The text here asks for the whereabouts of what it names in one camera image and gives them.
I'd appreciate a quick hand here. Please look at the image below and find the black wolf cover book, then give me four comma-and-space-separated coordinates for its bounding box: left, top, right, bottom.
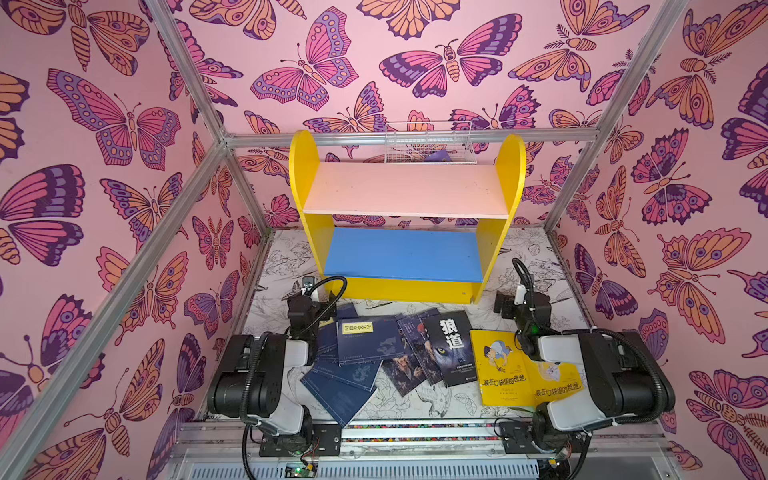
424, 310, 477, 387

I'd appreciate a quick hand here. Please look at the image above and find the dark portrait book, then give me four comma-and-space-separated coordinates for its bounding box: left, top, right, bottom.
397, 308, 443, 385
382, 354, 426, 397

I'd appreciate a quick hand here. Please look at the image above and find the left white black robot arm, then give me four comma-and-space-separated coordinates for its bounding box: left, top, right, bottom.
206, 275, 348, 456

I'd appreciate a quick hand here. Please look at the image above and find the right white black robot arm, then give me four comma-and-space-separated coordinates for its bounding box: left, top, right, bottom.
493, 258, 676, 452

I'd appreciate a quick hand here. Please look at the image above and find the navy book behind left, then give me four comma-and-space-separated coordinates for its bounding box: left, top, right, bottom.
316, 302, 358, 360

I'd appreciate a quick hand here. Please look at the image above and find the navy book yellow label top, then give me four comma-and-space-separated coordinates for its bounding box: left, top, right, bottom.
337, 316, 405, 366

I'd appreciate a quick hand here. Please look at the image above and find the yellow cartoon book right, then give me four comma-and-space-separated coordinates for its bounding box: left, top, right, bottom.
523, 357, 583, 406

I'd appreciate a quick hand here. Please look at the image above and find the yellow cartoon book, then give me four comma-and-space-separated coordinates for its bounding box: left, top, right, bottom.
523, 357, 583, 406
470, 330, 535, 408

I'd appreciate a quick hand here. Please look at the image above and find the yellow cartoon book left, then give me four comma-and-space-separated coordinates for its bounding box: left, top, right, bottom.
470, 330, 535, 408

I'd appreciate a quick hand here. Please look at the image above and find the navy book middle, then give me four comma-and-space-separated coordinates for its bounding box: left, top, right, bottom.
311, 359, 382, 392

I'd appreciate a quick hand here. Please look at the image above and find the navy book bottom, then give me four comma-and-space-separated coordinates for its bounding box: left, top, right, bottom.
300, 371, 377, 428

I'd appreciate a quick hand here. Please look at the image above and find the yellow wooden bookshelf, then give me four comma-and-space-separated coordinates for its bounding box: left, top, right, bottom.
289, 131, 526, 304

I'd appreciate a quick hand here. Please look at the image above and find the small green circuit board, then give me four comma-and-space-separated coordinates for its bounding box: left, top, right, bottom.
284, 463, 318, 479

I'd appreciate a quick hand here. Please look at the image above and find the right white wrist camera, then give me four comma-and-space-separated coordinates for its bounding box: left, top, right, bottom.
514, 284, 528, 305

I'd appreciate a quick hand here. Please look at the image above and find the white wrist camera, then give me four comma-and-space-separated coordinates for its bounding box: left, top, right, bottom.
514, 284, 528, 305
301, 276, 317, 296

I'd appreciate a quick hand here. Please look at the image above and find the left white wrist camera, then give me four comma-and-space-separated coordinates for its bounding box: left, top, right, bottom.
301, 276, 317, 296

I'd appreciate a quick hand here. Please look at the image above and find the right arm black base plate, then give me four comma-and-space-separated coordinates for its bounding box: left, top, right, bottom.
493, 418, 584, 456

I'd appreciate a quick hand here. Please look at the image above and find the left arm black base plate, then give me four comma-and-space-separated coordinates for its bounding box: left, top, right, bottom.
259, 423, 342, 458

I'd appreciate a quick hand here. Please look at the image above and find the aluminium mounting rail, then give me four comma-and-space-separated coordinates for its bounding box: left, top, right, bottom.
160, 418, 684, 479

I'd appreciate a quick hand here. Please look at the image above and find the clear wire basket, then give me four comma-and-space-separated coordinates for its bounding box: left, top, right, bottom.
382, 120, 477, 165

